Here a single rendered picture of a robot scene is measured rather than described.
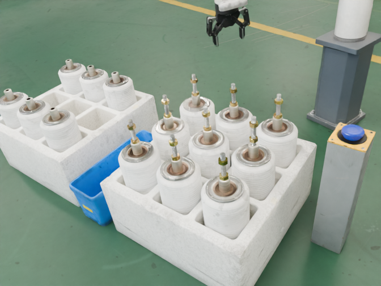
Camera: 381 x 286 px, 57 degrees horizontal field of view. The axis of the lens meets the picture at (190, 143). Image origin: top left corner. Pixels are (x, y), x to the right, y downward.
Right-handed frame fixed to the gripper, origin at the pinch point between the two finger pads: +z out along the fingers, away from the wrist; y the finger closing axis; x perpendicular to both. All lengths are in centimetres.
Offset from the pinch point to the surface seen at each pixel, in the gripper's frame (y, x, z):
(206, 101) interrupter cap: 18.6, 30.7, -2.3
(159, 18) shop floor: 5, -127, 44
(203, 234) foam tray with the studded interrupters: 32, 68, 0
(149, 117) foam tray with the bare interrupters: 34.3, 11.6, 12.7
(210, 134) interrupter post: 23, 48, -7
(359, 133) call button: -1, 66, -13
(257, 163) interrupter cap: 17, 59, -6
